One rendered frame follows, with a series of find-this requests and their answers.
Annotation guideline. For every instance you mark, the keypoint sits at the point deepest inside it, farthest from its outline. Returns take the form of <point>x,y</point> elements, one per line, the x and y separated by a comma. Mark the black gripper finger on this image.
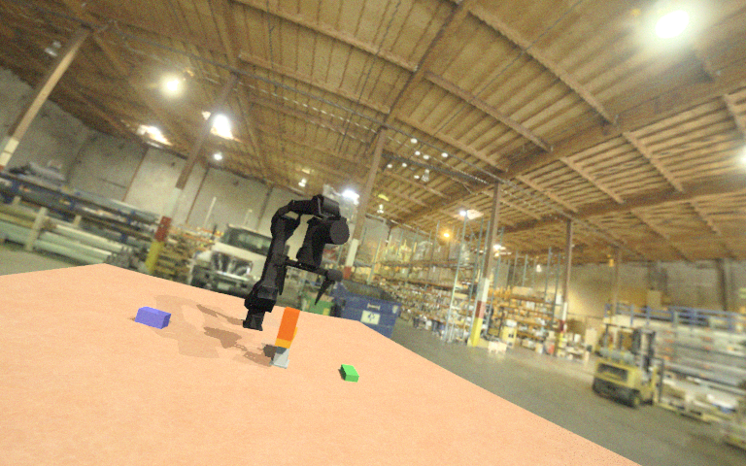
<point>281,277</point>
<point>324,287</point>

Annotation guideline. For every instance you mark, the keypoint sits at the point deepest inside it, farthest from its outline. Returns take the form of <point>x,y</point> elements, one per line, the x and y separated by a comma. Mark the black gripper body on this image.
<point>311,254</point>

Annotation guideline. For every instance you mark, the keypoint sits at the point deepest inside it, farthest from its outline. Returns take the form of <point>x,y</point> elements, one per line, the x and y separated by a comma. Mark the blue rectangular block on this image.
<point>152,317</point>

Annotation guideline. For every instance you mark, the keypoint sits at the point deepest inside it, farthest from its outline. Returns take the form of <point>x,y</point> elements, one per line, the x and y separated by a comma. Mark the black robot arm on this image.
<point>331,229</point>

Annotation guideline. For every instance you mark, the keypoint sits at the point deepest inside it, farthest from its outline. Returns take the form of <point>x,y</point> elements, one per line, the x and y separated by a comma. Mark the small green block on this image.
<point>349,373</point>

